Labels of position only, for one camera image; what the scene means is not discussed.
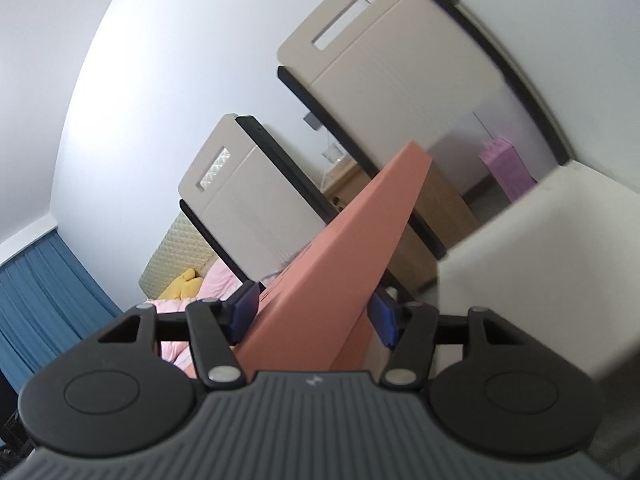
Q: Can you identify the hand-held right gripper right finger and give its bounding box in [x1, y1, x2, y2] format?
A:
[367, 291, 531, 389]

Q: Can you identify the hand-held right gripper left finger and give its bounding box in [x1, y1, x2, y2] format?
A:
[97, 281, 261, 389]

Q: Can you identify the orange box lid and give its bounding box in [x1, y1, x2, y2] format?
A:
[234, 140, 436, 372]

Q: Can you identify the yellow plush toy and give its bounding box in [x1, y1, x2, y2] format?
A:
[157, 268, 204, 302]

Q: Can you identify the beige quilted headboard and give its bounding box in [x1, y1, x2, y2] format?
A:
[139, 209, 222, 302]

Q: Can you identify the wooden nightstand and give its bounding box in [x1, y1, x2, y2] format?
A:
[320, 159, 482, 293]

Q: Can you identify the pink tissue box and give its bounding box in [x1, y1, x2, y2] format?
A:
[477, 136, 534, 204]

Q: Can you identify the blue curtain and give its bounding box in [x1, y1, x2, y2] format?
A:
[0, 231, 124, 397]

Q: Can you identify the black crate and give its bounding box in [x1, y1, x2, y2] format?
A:
[0, 407, 32, 463]

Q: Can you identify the white wardrobe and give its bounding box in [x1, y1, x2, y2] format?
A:
[390, 0, 640, 177]

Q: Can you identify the beige chair with black frame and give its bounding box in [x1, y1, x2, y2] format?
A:
[177, 112, 347, 292]
[276, 0, 640, 377]

